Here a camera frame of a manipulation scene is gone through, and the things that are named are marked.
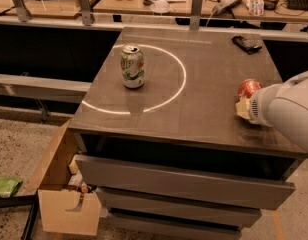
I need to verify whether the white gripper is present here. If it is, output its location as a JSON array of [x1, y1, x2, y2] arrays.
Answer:
[[236, 85, 280, 127]]

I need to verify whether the red coke can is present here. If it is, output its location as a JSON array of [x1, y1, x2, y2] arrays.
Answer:
[[238, 79, 262, 100]]

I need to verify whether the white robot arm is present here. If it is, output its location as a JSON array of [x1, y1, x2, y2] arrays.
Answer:
[[236, 71, 308, 153]]

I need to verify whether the dark rxbar chocolate wrapper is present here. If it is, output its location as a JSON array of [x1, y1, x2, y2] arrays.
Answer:
[[232, 36, 262, 54]]

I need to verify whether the green white 7up can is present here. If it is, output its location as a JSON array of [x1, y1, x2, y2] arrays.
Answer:
[[120, 44, 145, 89]]

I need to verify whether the white patterned packet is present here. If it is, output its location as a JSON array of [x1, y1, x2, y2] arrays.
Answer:
[[246, 0, 264, 16]]

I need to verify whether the white power strip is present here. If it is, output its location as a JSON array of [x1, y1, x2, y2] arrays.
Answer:
[[212, 0, 242, 15]]

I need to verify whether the grey top drawer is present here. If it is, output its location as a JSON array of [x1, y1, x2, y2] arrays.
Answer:
[[75, 155, 295, 210]]

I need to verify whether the grey drawer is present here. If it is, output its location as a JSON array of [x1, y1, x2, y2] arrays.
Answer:
[[75, 155, 295, 210], [97, 188, 261, 227], [107, 213, 241, 240]]

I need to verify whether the grey middle drawer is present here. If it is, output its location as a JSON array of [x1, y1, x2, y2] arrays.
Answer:
[[97, 188, 261, 227]]

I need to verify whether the black mesh cup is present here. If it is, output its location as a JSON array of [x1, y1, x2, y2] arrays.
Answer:
[[263, 0, 280, 10]]

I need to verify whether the white bowl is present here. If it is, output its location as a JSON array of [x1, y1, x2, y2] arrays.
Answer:
[[150, 0, 170, 14]]

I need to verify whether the grey bottom drawer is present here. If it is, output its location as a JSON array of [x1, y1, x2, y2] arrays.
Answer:
[[107, 213, 241, 240]]

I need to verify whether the open cardboard box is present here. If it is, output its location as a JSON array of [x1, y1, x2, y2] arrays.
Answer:
[[25, 121, 101, 236]]

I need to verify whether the green snack bag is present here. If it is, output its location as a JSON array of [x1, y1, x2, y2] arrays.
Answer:
[[0, 177, 23, 198]]

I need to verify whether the right metal bracket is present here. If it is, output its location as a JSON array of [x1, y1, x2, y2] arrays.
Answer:
[[189, 0, 203, 31]]

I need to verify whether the metal bracket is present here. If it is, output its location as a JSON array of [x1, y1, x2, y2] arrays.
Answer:
[[78, 0, 94, 26], [189, 0, 203, 31], [12, 0, 32, 22]]

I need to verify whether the middle metal bracket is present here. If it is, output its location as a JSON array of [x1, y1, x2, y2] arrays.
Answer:
[[78, 0, 94, 26]]

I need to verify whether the left metal bracket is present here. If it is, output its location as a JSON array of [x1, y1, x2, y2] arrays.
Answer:
[[12, 0, 32, 22]]

